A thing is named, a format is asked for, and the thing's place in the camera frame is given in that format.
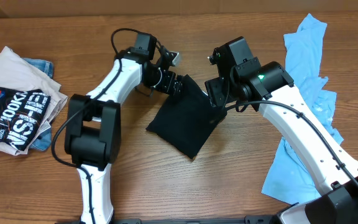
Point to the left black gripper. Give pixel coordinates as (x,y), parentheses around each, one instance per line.
(166,85)

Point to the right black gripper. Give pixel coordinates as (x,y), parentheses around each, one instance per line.
(217,93)

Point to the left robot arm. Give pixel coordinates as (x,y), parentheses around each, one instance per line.
(93,131)

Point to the black printed folded t-shirt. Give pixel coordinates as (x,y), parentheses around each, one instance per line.
(21,114)

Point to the folded white garment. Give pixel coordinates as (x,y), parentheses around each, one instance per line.
(17,74)

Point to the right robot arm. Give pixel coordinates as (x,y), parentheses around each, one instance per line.
(242,81)

